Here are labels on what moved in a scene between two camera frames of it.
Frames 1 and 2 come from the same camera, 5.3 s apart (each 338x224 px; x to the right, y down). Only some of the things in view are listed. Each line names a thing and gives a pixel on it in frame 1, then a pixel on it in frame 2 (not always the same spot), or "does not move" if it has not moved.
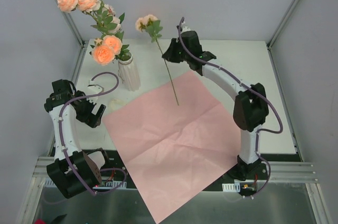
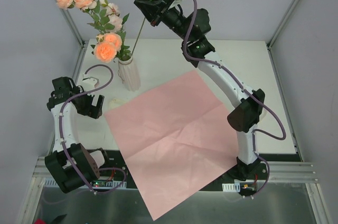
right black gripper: [174, 52] -> [160, 10]
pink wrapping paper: [174, 142] does not move
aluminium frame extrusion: [280, 170] does not move
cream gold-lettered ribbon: [115, 102] does not move
